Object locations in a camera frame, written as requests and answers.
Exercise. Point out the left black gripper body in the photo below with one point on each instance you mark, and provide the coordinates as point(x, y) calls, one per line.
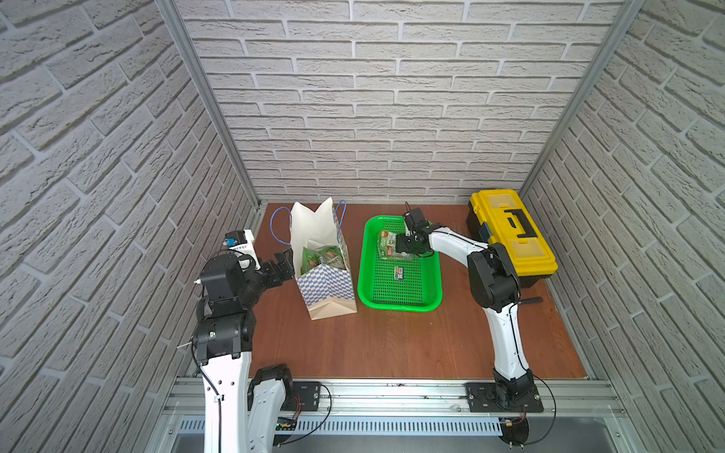
point(277, 272)

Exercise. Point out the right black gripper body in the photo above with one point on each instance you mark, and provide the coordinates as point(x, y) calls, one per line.
point(407, 243)

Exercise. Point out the clear green condiment packet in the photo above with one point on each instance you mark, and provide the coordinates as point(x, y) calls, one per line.
point(386, 247)

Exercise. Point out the white blue checkered paper bag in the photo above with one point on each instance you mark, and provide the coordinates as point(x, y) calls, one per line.
point(327, 292)

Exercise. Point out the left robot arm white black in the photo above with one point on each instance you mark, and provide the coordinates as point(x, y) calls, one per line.
point(241, 410)

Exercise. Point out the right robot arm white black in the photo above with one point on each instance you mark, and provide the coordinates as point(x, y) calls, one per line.
point(494, 285)

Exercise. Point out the green plastic basket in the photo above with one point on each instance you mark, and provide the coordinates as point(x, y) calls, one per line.
point(413, 284)

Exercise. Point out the yellow black toolbox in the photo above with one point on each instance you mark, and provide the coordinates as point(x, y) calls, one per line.
point(500, 216)

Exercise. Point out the small circuit board left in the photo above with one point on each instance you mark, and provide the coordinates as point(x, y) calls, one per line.
point(286, 424)

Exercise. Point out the round black connector right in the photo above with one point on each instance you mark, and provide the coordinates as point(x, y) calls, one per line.
point(514, 432)

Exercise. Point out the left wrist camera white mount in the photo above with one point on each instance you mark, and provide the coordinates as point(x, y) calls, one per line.
point(240, 244)

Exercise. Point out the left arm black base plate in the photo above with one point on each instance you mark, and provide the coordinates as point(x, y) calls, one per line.
point(305, 397)

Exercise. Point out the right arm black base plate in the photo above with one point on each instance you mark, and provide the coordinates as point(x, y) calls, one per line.
point(497, 397)

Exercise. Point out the aluminium front rail frame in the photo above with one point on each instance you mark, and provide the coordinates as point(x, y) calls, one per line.
point(438, 407)

